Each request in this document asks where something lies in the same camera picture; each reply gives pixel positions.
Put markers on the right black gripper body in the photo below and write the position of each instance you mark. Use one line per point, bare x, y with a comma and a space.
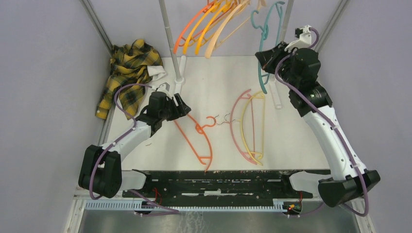
283, 68

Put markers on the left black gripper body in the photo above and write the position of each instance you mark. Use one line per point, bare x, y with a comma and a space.
172, 112

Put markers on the orange hanger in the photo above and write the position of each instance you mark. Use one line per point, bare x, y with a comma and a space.
204, 159
186, 29

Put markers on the teal hanger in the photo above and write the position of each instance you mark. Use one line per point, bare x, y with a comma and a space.
278, 5

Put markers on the amber yellow hanger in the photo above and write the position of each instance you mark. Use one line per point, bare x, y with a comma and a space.
196, 32

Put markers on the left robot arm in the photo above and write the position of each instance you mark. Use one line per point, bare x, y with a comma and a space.
101, 172

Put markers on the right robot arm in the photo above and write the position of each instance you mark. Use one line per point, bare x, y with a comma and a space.
349, 177

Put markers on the left grey rack pole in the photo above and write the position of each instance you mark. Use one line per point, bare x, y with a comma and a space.
178, 77

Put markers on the grey rack pole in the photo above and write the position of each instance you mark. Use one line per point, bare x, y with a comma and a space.
285, 20
178, 77

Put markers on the right grey rack pole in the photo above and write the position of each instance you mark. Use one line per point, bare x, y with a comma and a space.
285, 20

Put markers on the yellow plaid shirt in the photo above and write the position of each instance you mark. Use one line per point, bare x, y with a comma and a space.
129, 64

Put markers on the pink hanger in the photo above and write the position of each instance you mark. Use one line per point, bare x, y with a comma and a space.
231, 120

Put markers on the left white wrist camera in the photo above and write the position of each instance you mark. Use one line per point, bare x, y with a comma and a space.
164, 87

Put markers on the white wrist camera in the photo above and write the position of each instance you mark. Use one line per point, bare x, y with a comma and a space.
307, 37
164, 87

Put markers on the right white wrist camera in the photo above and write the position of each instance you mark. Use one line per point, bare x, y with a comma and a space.
307, 37

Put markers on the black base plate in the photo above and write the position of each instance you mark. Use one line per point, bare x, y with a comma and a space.
220, 188

